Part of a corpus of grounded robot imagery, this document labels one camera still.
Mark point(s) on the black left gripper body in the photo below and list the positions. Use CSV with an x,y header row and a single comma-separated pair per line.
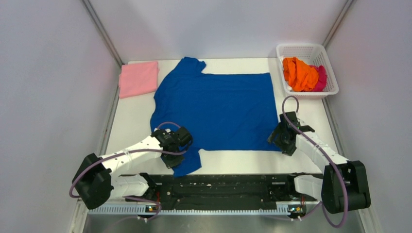
x,y
172,160

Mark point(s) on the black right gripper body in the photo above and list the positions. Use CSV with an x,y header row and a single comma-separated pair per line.
x,y
287,147

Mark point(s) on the blue printed t shirt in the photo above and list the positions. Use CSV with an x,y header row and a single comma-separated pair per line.
x,y
221,111

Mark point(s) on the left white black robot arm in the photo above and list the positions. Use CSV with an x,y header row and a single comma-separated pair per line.
x,y
114,176

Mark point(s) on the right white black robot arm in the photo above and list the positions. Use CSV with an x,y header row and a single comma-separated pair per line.
x,y
344,184

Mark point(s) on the orange t shirt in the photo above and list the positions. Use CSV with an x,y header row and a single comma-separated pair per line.
x,y
299,76

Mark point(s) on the magenta t shirt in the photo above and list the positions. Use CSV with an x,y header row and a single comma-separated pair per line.
x,y
322,80

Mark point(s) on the folded pink t shirt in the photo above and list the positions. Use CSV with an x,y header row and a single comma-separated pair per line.
x,y
138,79

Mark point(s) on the white plastic laundry basket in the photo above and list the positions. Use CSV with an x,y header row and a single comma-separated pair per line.
x,y
311,54

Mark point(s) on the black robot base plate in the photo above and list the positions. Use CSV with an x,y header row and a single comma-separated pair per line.
x,y
221,192

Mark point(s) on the white slotted cable duct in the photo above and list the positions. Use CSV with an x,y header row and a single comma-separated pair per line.
x,y
138,209

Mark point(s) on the aluminium rail frame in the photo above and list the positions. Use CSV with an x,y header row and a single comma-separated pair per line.
x,y
310,213

